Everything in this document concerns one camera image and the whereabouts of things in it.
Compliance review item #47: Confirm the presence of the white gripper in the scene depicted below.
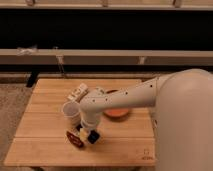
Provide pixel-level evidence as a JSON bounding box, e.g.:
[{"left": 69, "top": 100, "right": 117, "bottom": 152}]
[{"left": 79, "top": 113, "right": 100, "bottom": 141}]

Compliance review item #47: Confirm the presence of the black eraser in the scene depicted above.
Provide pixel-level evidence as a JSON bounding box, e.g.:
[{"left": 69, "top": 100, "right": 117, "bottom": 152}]
[{"left": 76, "top": 124, "right": 100, "bottom": 144}]

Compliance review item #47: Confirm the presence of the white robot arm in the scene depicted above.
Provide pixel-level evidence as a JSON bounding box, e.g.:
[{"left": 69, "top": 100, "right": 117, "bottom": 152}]
[{"left": 80, "top": 69, "right": 213, "bottom": 171}]

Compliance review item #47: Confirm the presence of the white sponge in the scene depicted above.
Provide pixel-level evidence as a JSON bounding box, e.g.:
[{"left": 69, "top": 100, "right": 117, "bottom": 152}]
[{"left": 82, "top": 132, "right": 100, "bottom": 144}]

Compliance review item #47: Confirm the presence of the white paper cup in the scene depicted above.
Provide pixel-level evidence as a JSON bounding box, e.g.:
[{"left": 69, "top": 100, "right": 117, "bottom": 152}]
[{"left": 62, "top": 101, "right": 81, "bottom": 125}]

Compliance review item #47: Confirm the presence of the orange bowl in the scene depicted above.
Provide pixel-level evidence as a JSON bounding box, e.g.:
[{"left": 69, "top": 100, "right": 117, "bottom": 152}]
[{"left": 104, "top": 108, "right": 129, "bottom": 118}]

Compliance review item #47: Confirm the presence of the wooden table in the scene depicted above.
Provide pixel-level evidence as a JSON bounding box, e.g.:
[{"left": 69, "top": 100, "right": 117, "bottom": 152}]
[{"left": 4, "top": 79, "right": 155, "bottom": 167}]

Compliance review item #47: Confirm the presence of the grey metal rail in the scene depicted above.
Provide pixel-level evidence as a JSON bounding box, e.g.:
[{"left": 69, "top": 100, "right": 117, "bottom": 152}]
[{"left": 0, "top": 48, "right": 213, "bottom": 66}]

